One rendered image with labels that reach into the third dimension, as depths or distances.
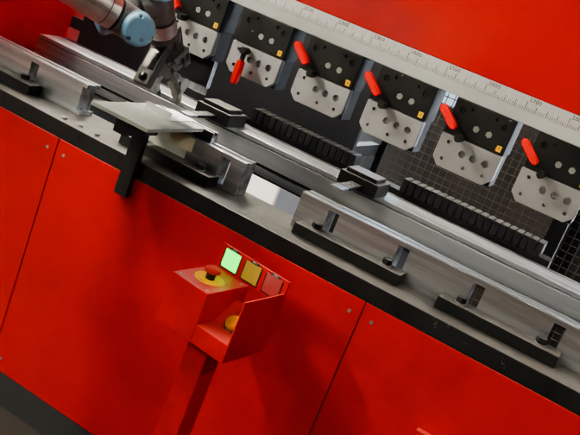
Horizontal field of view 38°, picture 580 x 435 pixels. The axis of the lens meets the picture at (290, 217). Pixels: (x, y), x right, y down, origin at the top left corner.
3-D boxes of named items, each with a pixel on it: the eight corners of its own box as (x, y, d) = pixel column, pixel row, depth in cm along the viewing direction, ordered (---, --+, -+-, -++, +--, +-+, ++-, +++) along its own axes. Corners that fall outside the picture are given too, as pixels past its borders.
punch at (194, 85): (173, 81, 230) (185, 48, 227) (177, 81, 231) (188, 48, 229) (203, 95, 226) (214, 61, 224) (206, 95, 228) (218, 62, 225)
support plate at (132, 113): (90, 104, 209) (91, 100, 209) (150, 106, 233) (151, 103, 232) (147, 133, 203) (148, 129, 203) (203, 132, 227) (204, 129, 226)
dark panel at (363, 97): (72, 57, 306) (107, -62, 294) (75, 58, 308) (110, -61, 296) (337, 186, 267) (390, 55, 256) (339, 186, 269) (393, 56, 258)
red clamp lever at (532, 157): (526, 136, 185) (545, 176, 184) (529, 136, 188) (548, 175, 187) (519, 140, 185) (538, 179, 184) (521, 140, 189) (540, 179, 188)
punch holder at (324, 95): (287, 97, 212) (311, 34, 208) (301, 97, 220) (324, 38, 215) (338, 120, 207) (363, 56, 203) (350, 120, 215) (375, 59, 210)
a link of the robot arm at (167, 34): (162, 33, 200) (136, 21, 203) (165, 47, 204) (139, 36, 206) (182, 16, 204) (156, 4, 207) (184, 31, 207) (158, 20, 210)
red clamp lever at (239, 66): (227, 82, 214) (240, 45, 212) (235, 83, 218) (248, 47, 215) (233, 85, 214) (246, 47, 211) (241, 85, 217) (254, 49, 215)
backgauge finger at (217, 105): (166, 110, 237) (171, 94, 236) (211, 112, 260) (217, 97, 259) (199, 128, 233) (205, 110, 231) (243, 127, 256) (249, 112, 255)
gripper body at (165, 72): (192, 65, 217) (187, 28, 208) (171, 84, 213) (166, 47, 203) (168, 54, 220) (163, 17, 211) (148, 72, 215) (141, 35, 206)
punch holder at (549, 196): (507, 197, 191) (539, 130, 187) (514, 194, 199) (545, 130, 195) (570, 225, 186) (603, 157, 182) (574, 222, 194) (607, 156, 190)
